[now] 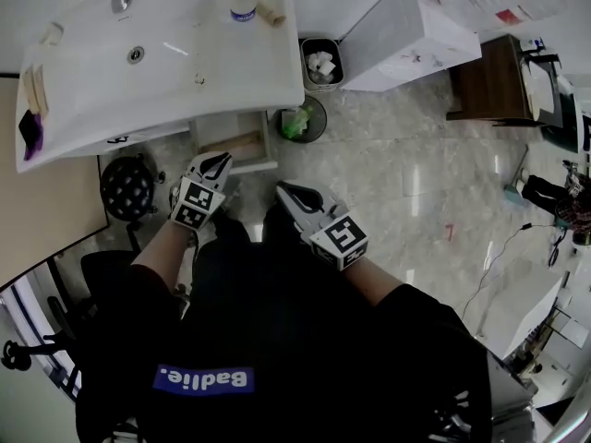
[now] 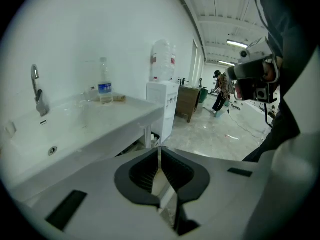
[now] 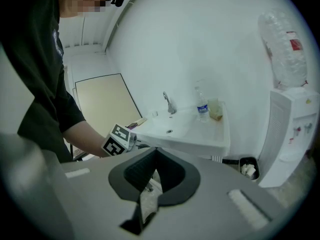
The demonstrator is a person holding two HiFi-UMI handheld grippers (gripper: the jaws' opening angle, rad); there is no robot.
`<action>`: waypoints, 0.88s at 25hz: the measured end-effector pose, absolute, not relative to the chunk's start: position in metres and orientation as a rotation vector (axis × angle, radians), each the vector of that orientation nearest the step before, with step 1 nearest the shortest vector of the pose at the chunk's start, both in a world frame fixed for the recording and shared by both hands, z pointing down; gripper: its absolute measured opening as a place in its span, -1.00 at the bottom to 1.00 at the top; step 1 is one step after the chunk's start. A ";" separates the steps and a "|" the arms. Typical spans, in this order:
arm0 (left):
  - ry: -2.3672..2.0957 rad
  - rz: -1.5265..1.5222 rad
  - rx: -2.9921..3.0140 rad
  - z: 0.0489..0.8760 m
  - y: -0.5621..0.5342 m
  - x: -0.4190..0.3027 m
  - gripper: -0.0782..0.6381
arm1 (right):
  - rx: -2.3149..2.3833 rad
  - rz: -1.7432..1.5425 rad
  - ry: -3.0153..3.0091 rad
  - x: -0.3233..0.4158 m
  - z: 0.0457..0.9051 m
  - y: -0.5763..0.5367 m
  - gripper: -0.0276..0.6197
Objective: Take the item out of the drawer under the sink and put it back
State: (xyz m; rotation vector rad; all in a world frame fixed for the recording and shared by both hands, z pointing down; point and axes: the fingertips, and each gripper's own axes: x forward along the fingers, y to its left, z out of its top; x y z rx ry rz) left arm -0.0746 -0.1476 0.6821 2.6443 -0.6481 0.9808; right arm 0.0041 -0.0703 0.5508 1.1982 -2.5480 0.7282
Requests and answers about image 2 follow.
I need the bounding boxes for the white ceramic sink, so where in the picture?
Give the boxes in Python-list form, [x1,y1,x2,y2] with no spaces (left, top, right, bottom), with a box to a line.
[0,92,165,203]

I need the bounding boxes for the brown wooden cabinet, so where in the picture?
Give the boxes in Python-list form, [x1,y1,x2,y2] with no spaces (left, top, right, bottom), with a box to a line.
[174,84,202,124]

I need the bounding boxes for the white trash bin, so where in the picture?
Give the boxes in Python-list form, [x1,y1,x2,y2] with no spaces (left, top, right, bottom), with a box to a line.
[150,132,161,147]

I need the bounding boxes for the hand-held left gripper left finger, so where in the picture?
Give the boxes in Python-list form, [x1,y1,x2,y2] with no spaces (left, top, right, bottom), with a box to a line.
[31,147,180,240]

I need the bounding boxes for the clear water bottle blue label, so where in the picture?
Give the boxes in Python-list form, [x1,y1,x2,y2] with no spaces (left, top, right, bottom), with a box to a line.
[97,57,115,106]

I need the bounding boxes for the white low counter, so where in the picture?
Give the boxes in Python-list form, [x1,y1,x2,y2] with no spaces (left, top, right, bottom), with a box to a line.
[239,99,274,133]

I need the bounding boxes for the white water dispenser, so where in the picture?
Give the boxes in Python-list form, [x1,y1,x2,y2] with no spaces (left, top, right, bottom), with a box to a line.
[146,80,180,145]

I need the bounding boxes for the person's black shirt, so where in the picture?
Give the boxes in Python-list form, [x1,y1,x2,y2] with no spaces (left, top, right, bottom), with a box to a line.
[241,0,320,163]

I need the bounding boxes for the chrome faucet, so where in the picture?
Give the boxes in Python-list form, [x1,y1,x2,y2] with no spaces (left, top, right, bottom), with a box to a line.
[30,63,50,118]

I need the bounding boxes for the black faucet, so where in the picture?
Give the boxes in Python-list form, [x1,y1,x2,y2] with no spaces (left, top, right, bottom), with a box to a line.
[177,76,191,88]

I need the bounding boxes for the clear glass cup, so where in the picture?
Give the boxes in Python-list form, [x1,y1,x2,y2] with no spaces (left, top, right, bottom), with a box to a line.
[79,85,100,104]

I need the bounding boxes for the brown paper packet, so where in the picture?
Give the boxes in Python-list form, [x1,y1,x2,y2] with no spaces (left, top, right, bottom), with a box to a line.
[151,145,169,198]

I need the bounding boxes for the person's right hand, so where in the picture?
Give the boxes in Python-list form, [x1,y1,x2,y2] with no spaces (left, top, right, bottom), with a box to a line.
[234,63,275,101]

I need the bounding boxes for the green bin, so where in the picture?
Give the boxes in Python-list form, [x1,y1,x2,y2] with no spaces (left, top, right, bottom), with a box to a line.
[198,87,209,105]

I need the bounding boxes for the black floor cable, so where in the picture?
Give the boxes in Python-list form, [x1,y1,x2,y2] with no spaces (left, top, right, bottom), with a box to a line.
[226,108,264,139]

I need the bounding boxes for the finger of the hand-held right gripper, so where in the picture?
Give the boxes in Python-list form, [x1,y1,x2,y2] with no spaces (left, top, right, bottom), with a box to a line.
[226,58,266,83]

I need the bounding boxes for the clear water jug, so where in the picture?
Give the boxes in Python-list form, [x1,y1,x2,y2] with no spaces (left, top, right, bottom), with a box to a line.
[150,39,177,83]

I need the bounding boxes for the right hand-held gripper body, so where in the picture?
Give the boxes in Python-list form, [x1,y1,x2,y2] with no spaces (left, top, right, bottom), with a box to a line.
[238,36,281,104]

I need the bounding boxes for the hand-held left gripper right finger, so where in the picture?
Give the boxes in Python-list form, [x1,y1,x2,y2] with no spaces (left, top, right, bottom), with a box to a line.
[159,147,272,240]

